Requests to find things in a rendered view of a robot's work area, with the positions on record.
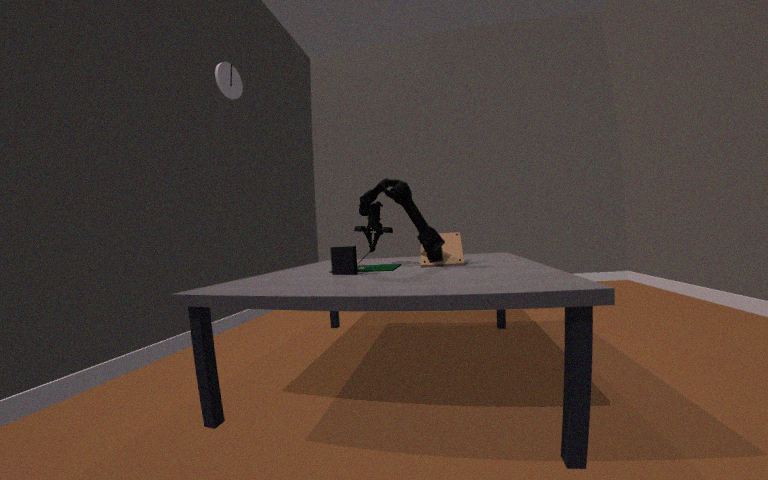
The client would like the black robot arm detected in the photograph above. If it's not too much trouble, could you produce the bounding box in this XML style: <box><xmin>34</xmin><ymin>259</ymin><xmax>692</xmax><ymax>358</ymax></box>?
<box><xmin>359</xmin><ymin>178</ymin><xmax>445</xmax><ymax>263</ymax></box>

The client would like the green circuit board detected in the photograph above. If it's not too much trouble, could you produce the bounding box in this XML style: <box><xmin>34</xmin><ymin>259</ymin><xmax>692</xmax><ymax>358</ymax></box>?
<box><xmin>357</xmin><ymin>264</ymin><xmax>402</xmax><ymax>272</ymax></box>

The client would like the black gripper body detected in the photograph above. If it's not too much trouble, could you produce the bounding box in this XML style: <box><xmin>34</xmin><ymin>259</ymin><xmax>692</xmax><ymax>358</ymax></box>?
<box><xmin>354</xmin><ymin>215</ymin><xmax>393</xmax><ymax>233</ymax></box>

